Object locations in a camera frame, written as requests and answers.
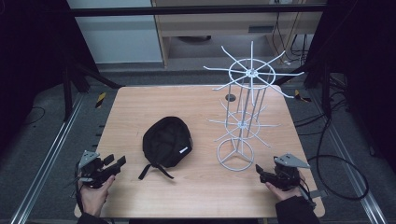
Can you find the black horizontal bar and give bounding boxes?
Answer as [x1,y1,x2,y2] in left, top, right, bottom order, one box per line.
[69,4,329,17]

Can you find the aluminium floor rail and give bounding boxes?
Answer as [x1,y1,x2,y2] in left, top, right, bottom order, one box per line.
[8,92,86,224]
[309,90,389,224]

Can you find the black metal stand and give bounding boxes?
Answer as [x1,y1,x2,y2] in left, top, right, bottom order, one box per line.
[61,60,125,122]
[274,59,334,119]

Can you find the white wire hat rack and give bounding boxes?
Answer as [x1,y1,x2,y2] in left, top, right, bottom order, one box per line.
[203,40,305,173]

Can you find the person's left hand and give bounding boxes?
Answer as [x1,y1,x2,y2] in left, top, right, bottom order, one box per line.
[78,175,117,217]

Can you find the thin black floor cable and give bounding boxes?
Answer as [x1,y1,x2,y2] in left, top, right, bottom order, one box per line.
[22,105,47,127]

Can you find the black cap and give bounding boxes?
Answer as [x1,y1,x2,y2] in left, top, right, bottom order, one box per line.
[137,116,194,181]

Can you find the wooden desk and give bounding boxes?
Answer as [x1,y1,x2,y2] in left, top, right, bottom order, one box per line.
[150,0,329,69]

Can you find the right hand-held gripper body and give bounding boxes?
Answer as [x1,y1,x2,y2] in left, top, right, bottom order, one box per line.
[261,152,312,192]

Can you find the person's right hand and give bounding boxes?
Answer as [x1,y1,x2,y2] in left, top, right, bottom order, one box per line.
[265,172,307,203]

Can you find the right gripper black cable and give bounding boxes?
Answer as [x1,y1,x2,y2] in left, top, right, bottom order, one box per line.
[297,181,329,210]

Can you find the white cabinet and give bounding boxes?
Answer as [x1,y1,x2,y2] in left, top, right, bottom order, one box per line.
[66,0,164,64]

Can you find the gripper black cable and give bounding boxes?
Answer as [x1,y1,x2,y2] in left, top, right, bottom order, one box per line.
[297,181,329,210]
[74,161,86,217]

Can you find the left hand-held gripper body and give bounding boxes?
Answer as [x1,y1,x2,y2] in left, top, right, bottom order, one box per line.
[75,150,121,189]

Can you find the yellow black tape marker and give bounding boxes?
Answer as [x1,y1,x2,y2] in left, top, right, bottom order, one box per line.
[94,91,107,109]
[293,89,312,104]

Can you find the black cables under desk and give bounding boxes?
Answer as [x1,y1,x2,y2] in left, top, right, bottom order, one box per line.
[271,11,311,65]

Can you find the black floor cable loop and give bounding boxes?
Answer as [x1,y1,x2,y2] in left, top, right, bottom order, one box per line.
[306,118,371,202]

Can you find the black curtain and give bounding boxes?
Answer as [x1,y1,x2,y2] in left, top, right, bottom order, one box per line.
[0,0,100,157]
[306,0,396,175]

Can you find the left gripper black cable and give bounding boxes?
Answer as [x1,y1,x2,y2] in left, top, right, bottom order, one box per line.
[74,161,86,217]

